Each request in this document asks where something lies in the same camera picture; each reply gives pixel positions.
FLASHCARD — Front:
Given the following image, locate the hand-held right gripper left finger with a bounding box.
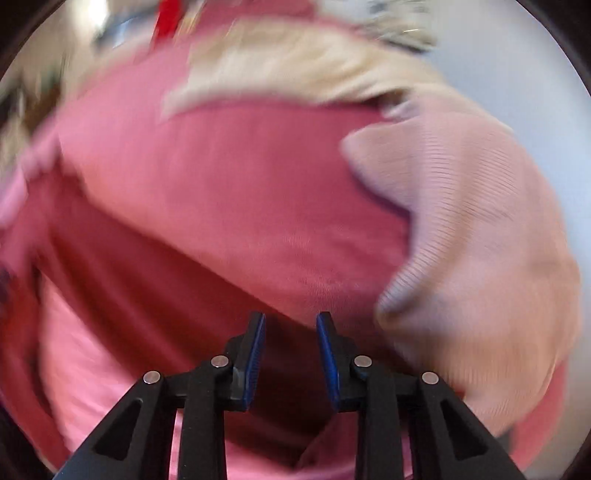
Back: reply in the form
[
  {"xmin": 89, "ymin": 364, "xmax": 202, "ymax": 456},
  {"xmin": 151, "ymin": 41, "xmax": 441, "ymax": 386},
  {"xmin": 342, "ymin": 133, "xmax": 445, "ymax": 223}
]
[{"xmin": 54, "ymin": 311, "xmax": 267, "ymax": 480}]

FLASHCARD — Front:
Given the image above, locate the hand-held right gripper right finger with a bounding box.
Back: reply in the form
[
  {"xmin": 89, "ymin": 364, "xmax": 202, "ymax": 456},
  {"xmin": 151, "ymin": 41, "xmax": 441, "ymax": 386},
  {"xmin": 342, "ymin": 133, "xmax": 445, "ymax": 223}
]
[{"xmin": 316, "ymin": 311, "xmax": 527, "ymax": 480}]

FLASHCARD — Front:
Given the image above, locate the pink knit sweater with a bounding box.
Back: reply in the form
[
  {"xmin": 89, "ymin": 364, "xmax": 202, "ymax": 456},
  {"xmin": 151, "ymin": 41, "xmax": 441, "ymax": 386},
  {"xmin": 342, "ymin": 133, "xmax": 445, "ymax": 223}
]
[{"xmin": 0, "ymin": 28, "xmax": 583, "ymax": 480}]

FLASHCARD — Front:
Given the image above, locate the cream fuzzy garment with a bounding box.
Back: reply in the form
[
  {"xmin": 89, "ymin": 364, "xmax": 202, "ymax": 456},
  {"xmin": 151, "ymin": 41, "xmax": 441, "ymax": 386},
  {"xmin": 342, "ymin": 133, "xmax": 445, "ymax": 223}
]
[{"xmin": 161, "ymin": 21, "xmax": 444, "ymax": 121}]

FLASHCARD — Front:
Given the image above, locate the red object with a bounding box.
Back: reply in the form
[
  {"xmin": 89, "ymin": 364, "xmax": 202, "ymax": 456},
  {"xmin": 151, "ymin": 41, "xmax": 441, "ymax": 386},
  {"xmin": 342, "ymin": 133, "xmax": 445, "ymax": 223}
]
[{"xmin": 150, "ymin": 0, "xmax": 183, "ymax": 49}]

